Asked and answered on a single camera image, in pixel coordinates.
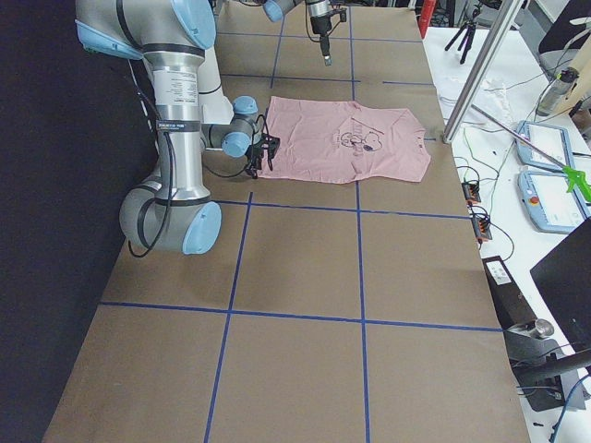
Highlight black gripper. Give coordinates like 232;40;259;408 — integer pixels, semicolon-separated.
246;142;267;180
310;15;332;66

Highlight pink snoopy t-shirt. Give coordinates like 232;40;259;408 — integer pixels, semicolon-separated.
260;96;431;184

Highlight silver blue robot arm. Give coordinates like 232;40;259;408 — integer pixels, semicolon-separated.
76;1;280;255
239;0;347;66

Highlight white mounting pillar with base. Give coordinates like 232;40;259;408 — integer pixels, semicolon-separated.
198;46;234;125

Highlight upper orange connector block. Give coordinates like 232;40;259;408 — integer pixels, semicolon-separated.
461;181;481;206

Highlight grey water bottle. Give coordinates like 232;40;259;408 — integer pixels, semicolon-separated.
536;66;579;116

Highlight upper blue teach pendant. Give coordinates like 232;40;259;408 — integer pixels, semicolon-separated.
516;121;573;173

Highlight blue teach pendant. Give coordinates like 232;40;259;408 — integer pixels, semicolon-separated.
518;171;590;234
516;121;573;173

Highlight lower blue teach pendant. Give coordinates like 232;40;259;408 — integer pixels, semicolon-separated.
518;171;590;234

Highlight black box with label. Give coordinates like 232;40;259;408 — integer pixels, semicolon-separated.
482;256;537;329

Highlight black monitor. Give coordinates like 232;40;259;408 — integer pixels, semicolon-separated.
530;220;590;376

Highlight silver metal cylinder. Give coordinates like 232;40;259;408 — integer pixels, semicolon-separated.
530;318;554;340

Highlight black camera tripod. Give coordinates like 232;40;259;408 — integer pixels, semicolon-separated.
444;5;481;65

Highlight aluminium frame post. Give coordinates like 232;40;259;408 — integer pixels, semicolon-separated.
442;0;523;144

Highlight green handled reacher grabber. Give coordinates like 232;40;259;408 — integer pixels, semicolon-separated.
470;104;591;204

